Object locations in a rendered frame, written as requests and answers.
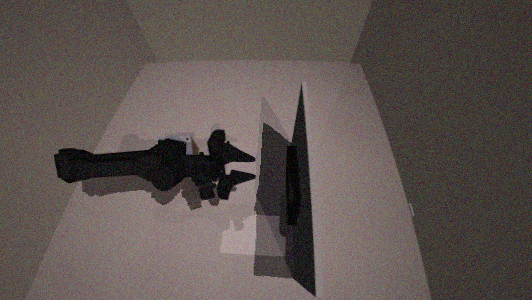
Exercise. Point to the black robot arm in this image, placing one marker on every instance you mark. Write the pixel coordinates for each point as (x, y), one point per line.
(165, 165)

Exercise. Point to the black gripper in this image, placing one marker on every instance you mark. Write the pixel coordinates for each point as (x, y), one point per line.
(221, 154)

